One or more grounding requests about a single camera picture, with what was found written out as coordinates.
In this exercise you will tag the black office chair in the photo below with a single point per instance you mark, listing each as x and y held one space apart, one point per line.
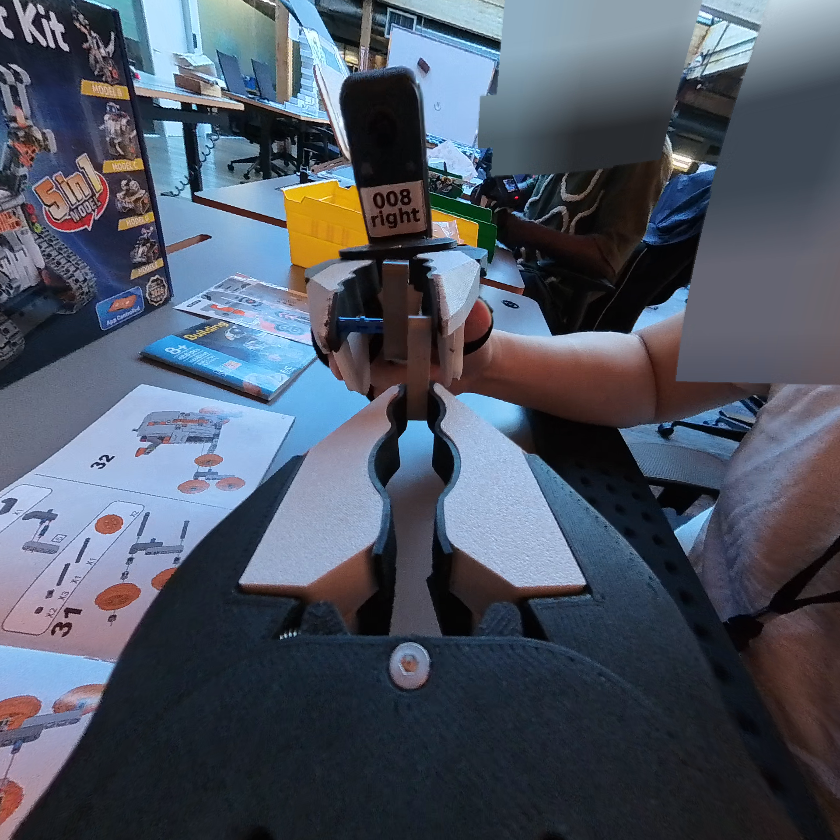
682 459

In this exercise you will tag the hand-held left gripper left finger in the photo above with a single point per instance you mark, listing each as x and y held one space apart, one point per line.
315 525

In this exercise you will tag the person's right forearm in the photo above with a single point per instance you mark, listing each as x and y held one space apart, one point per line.
577 374

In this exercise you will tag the robot kit box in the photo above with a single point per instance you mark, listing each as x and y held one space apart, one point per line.
65 164

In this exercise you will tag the printed leaflet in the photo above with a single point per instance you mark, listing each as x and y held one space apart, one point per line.
256 305

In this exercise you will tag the clear plastic bag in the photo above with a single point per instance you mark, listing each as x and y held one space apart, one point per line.
453 229

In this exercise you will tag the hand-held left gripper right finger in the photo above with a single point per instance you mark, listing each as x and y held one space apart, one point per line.
512 525

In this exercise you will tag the cardboard box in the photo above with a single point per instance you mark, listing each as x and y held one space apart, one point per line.
197 82

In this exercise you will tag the wooden background table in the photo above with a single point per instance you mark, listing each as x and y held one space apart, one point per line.
275 108

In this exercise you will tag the whiteboard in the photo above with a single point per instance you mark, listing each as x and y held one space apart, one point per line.
453 79

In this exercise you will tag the person's right hand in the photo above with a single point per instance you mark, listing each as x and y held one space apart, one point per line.
476 361

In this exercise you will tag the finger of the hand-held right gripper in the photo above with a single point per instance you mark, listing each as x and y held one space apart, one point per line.
459 289
328 295

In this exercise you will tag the open instruction booklet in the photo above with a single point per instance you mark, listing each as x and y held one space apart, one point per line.
79 453

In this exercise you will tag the small blue booklet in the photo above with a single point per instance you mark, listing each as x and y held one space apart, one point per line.
216 358

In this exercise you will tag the blue connector pin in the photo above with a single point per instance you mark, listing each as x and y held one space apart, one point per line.
358 322

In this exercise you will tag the yellow storage bin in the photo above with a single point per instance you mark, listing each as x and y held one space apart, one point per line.
315 223

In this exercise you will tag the green storage bin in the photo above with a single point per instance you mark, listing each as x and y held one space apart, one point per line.
482 229

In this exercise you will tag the black laptop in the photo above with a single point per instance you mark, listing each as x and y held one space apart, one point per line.
231 72
262 80

